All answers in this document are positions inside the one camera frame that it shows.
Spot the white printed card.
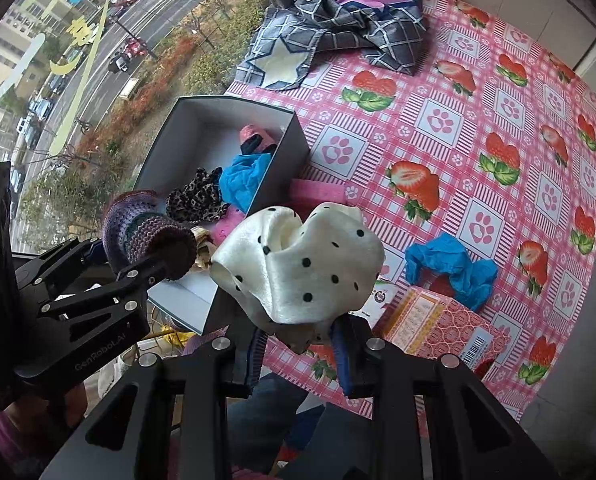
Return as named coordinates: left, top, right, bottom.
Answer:
left=363, top=280, right=405, bottom=332

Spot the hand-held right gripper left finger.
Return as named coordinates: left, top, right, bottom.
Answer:
left=40, top=302, right=268, bottom=480

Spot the person's left forearm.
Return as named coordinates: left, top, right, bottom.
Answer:
left=0, top=404, right=41, bottom=478

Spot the pink patterned carton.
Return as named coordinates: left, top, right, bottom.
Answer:
left=373, top=285, right=512, bottom=377

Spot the purple striped knitted sock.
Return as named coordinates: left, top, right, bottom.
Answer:
left=102, top=190, right=199, bottom=282

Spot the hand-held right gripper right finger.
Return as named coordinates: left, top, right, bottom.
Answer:
left=329, top=316, right=563, bottom=480

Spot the pink strawberry tablecloth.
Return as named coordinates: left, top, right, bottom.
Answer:
left=225, top=0, right=596, bottom=422

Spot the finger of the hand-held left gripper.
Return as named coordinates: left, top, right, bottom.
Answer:
left=40, top=251, right=195, bottom=319
left=15, top=237, right=107, bottom=292

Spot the pink knitted sock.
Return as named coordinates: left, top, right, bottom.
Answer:
left=238, top=125, right=280, bottom=157

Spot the grey cardboard box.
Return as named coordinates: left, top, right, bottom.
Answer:
left=130, top=95, right=312, bottom=336

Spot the dark plaid cloth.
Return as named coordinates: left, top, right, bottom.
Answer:
left=234, top=0, right=428, bottom=92

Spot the leopard print scrunchie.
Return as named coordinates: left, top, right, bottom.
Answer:
left=166, top=167, right=232, bottom=224

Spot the person's leg in jeans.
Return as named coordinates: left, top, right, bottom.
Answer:
left=226, top=374, right=326, bottom=463

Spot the pink cloth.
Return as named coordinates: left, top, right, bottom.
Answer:
left=210, top=178, right=351, bottom=243

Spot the blue cloth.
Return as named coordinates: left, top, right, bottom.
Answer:
left=404, top=232, right=500, bottom=313
left=219, top=152, right=275, bottom=216

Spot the white polka dot scrunchie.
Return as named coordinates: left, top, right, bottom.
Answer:
left=209, top=201, right=384, bottom=354

